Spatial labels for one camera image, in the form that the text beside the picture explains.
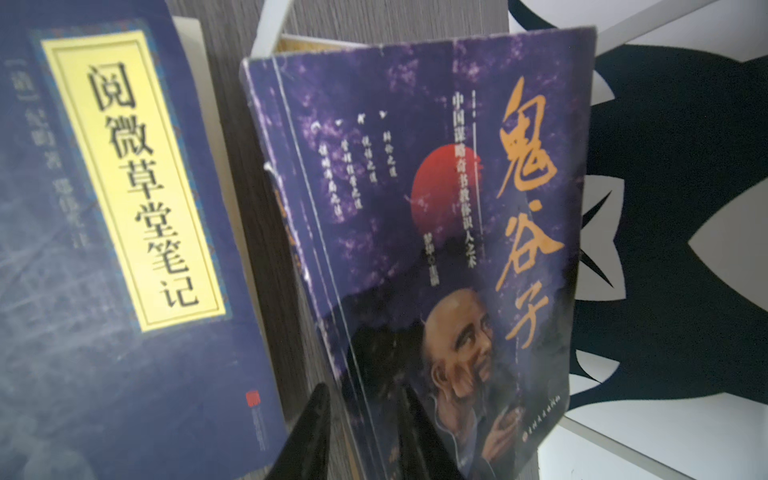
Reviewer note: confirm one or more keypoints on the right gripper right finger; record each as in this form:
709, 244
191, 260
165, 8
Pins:
422, 453

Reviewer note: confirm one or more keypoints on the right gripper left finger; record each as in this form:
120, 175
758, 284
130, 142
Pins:
306, 453

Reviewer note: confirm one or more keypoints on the blue book top centre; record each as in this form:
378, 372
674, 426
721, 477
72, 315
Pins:
130, 347

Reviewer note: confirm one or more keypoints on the wooden white bookshelf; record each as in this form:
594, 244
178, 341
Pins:
668, 351

